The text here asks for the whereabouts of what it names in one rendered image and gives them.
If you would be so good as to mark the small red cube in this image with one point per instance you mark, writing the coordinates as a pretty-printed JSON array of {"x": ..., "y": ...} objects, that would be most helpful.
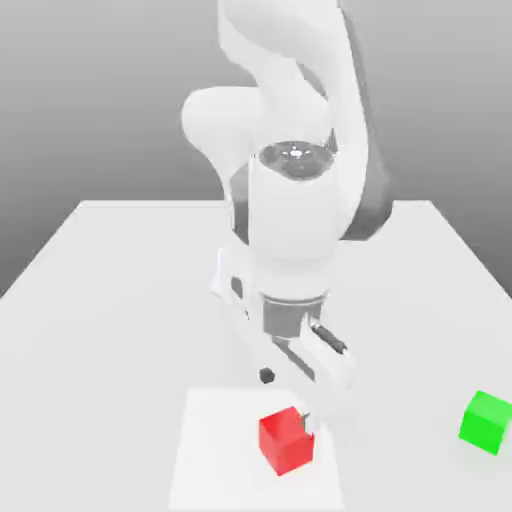
[{"x": 284, "y": 444}]

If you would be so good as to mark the small green cube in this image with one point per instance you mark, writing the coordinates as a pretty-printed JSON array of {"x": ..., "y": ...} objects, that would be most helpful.
[{"x": 486, "y": 422}]

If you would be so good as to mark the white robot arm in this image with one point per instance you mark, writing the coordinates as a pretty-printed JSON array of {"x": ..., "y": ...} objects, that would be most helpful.
[{"x": 292, "y": 216}]

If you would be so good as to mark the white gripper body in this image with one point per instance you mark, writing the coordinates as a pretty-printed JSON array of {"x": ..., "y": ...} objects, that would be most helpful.
[{"x": 332, "y": 372}]

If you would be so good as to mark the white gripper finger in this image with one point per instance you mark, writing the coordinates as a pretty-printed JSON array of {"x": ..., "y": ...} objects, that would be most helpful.
[{"x": 308, "y": 424}]

